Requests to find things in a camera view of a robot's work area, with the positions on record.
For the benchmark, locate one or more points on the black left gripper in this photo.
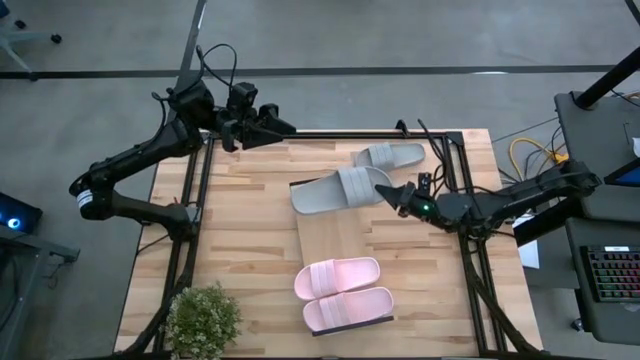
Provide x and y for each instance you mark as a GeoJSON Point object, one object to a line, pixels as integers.
{"type": "Point", "coordinates": [235, 125]}

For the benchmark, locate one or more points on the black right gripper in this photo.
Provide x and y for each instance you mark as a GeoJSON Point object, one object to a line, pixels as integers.
{"type": "Point", "coordinates": [435, 210]}

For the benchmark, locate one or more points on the grey rubber slide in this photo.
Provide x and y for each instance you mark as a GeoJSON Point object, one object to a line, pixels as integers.
{"type": "Point", "coordinates": [395, 155]}
{"type": "Point", "coordinates": [330, 192]}

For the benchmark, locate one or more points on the light wooden board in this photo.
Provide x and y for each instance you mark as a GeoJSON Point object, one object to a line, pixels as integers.
{"type": "Point", "coordinates": [330, 237]}

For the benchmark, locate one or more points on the pink rubber slide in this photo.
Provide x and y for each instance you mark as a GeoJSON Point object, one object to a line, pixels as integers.
{"type": "Point", "coordinates": [340, 275]}
{"type": "Point", "coordinates": [350, 307]}

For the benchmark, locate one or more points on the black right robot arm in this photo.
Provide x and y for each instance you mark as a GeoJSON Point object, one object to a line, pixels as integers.
{"type": "Point", "coordinates": [525, 192]}

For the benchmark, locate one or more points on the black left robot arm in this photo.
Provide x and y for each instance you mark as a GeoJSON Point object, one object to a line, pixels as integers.
{"type": "Point", "coordinates": [140, 155]}

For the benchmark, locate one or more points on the white paper sheet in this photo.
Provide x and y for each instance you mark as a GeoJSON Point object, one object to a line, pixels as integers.
{"type": "Point", "coordinates": [529, 256]}

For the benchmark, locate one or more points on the green potted plant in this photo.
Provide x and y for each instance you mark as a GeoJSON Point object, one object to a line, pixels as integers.
{"type": "Point", "coordinates": [202, 320]}

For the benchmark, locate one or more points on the grey desk top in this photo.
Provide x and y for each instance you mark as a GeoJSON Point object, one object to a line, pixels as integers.
{"type": "Point", "coordinates": [600, 140]}
{"type": "Point", "coordinates": [615, 320]}

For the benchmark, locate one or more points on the backlit computer keyboard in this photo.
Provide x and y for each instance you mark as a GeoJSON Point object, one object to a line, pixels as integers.
{"type": "Point", "coordinates": [615, 275]}

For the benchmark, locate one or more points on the tablet with blue screen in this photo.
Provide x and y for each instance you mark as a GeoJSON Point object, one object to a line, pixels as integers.
{"type": "Point", "coordinates": [627, 176]}

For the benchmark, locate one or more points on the black pole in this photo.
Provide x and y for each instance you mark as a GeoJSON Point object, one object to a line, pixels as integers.
{"type": "Point", "coordinates": [605, 80]}

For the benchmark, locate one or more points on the black computer blue light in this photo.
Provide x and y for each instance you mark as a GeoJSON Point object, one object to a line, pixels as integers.
{"type": "Point", "coordinates": [27, 215]}

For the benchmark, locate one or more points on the grey office chair base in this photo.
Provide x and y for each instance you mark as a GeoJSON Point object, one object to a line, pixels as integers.
{"type": "Point", "coordinates": [27, 36]}

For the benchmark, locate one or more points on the grey metal side table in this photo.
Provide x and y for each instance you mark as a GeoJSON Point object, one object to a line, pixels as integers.
{"type": "Point", "coordinates": [35, 241]}

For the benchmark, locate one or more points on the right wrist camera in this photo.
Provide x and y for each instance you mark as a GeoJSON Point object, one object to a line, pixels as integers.
{"type": "Point", "coordinates": [425, 182]}

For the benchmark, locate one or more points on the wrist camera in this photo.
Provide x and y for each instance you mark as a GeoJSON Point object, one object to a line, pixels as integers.
{"type": "Point", "coordinates": [425, 182]}
{"type": "Point", "coordinates": [244, 95]}

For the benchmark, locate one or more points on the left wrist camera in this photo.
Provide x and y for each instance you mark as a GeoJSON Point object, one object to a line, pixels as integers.
{"type": "Point", "coordinates": [244, 95]}

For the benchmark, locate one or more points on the black aluminium table frame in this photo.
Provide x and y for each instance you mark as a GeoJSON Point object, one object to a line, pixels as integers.
{"type": "Point", "coordinates": [350, 135]}

